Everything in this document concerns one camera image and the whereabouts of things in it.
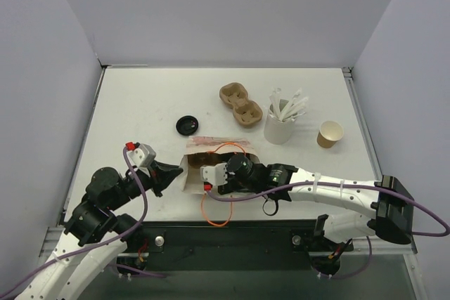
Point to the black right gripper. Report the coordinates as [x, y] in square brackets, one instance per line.
[225, 187]

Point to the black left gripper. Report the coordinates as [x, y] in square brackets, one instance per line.
[156, 178]

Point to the beige paper takeout bag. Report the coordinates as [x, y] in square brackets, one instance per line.
[221, 149]

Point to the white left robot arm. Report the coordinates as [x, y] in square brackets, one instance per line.
[94, 235]

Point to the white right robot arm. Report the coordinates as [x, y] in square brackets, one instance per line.
[381, 208]

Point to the brown paper coffee cup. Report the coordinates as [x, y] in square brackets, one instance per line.
[329, 134]

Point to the black plastic cup lid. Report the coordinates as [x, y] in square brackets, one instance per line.
[187, 125]

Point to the white cylindrical straw holder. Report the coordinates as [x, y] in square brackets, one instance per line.
[277, 132]

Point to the white wrapped straw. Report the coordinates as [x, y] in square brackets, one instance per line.
[297, 114]
[294, 106]
[295, 98]
[275, 99]

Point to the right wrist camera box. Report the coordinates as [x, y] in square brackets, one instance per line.
[213, 176]

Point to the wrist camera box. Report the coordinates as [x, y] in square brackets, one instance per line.
[213, 176]
[141, 155]

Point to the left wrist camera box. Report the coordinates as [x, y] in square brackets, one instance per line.
[141, 155]

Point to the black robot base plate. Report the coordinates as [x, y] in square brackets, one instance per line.
[174, 246]

